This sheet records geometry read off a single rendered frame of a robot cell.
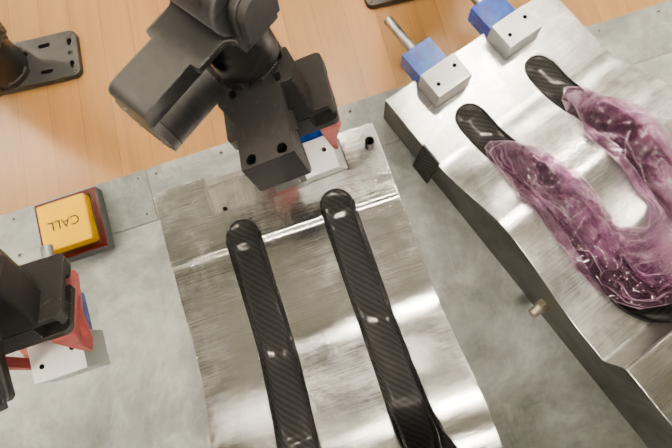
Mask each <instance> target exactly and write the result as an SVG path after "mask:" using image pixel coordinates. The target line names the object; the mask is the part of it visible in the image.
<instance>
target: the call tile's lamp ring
mask: <svg viewBox="0 0 672 448"><path fill-rule="evenodd" d="M80 193H84V194H86V195H87V194H91V199H92V203H93V208H94V212H95V216H96V221H97V225H98V230H99V234H100V239H101V242H98V243H95V244H91V245H88V246H85V247H82V248H79V249H76V250H73V251H70V252H67V253H64V254H62V255H63V256H64V257H65V258H66V259H67V258H70V257H73V256H76V255H79V254H82V253H85V252H88V251H91V250H94V249H97V248H100V247H103V246H106V245H108V243H107V238H106V234H105V229H104V225H103V221H102V216H101V212H100V207H99V203H98V199H97V194H96V190H95V187H92V188H89V189H86V190H83V191H80V192H76V193H73V194H70V195H67V196H64V197H61V198H58V199H55V200H52V201H49V202H45V203H42V204H39V205H36V206H34V209H35V214H36V219H37V224H38V230H39V235H40V240H41V245H42V246H43V242H42V237H41V231H40V226H39V221H38V216H37V211H36V208H37V207H40V206H43V205H46V204H49V203H52V202H55V201H58V200H62V199H65V198H68V197H71V196H74V195H77V194H80Z"/></svg>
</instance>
